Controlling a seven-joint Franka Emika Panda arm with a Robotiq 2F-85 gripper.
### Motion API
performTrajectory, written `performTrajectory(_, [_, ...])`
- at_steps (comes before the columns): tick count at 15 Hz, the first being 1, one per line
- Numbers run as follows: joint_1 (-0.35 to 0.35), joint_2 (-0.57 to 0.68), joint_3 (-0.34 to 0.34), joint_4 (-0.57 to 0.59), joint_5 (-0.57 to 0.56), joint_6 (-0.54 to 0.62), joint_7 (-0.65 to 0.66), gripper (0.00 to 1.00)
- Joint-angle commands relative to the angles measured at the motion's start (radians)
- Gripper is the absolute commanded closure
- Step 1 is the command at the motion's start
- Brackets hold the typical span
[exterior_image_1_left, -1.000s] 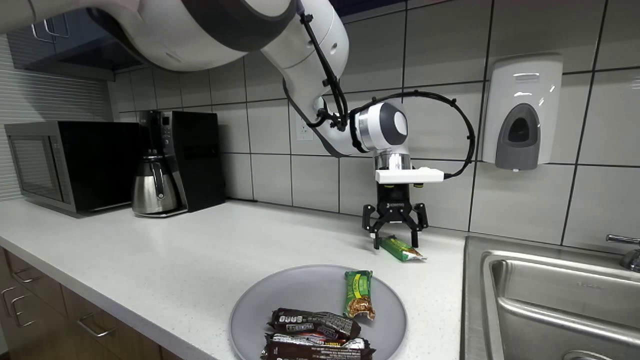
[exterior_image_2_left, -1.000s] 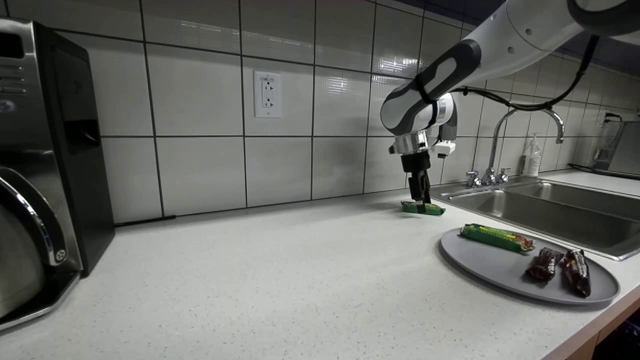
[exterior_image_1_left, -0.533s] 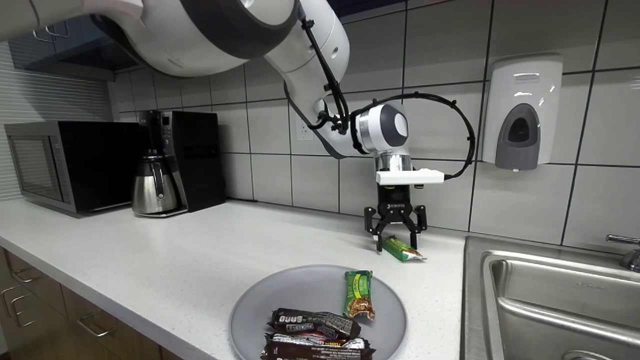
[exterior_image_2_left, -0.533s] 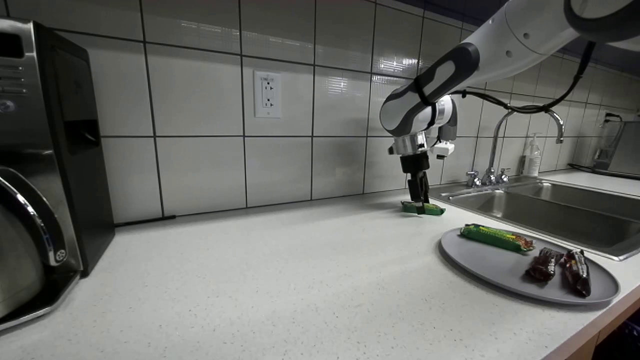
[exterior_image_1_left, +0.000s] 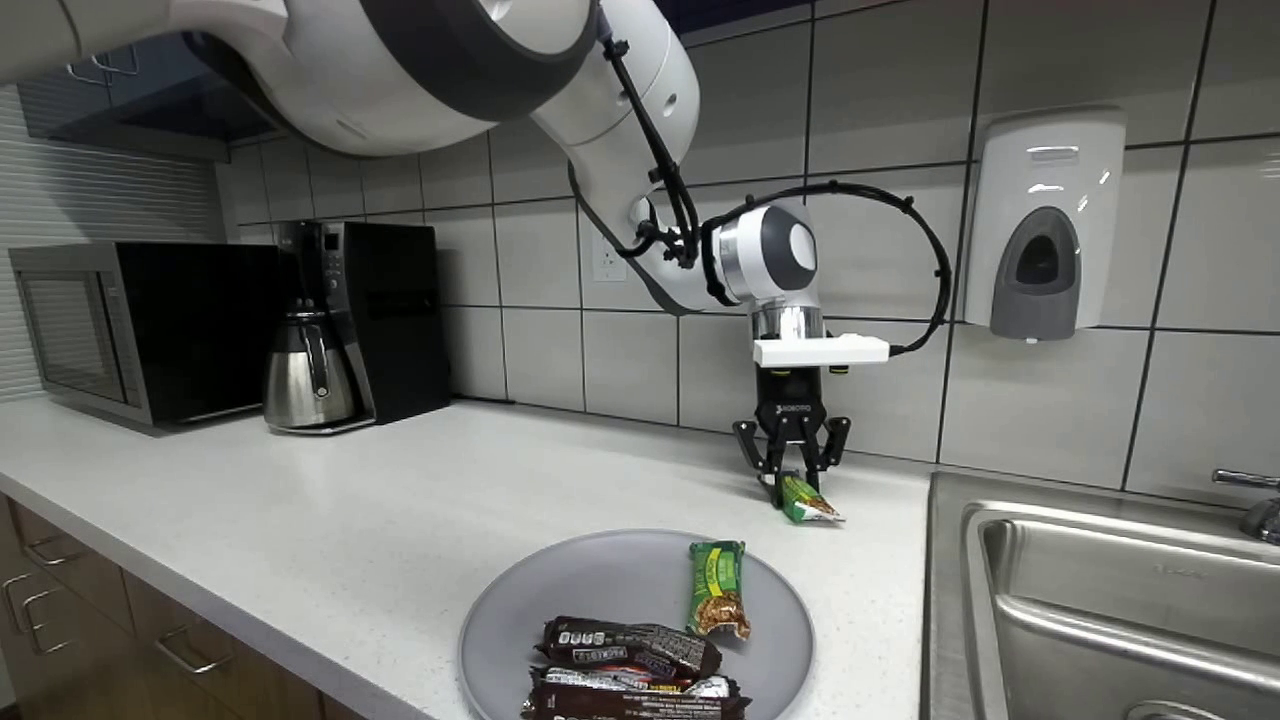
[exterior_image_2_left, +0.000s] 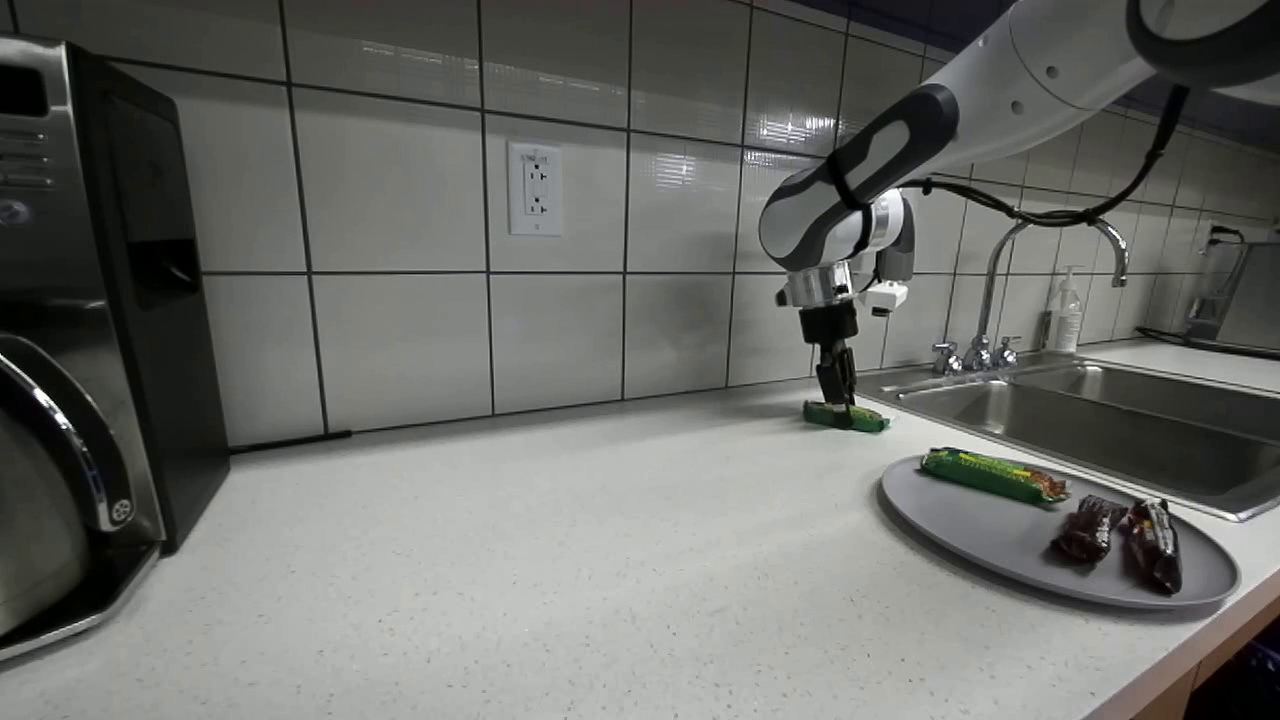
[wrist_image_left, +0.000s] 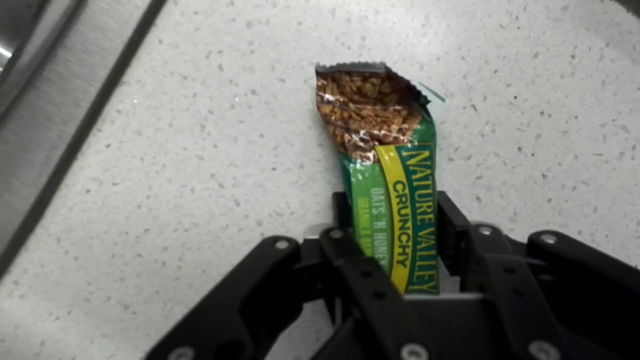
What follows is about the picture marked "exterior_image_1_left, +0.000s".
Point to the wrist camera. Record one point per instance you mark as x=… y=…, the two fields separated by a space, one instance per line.
x=820 y=351

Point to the microwave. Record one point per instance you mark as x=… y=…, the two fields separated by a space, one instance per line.
x=190 y=330

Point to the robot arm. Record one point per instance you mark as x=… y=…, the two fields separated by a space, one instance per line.
x=420 y=70

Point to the green granola bar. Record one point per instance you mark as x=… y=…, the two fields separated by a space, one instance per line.
x=803 y=500
x=717 y=585

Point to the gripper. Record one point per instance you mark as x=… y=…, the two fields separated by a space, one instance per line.
x=791 y=410

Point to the steel coffee carafe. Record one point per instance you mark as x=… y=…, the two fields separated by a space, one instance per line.
x=305 y=375

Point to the wooden drawer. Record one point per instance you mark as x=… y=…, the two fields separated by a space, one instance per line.
x=90 y=580
x=250 y=685

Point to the microwave door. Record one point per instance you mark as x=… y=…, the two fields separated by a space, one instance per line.
x=75 y=335

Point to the white soap dispenser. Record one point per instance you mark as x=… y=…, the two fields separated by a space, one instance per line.
x=1045 y=220

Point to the wall cabinet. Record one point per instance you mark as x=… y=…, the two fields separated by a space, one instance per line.
x=150 y=115

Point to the steel sink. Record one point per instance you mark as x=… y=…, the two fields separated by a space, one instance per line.
x=1100 y=620

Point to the black coffee maker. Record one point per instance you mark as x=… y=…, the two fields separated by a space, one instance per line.
x=385 y=320

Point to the grey round plate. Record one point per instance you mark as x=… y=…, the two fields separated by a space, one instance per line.
x=600 y=590

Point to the dark brown chocolate bar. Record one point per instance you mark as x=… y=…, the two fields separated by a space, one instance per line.
x=625 y=645
x=630 y=698

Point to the white wall socket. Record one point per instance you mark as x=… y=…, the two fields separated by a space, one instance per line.
x=609 y=260

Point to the steel tap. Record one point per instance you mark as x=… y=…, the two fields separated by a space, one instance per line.
x=1262 y=515

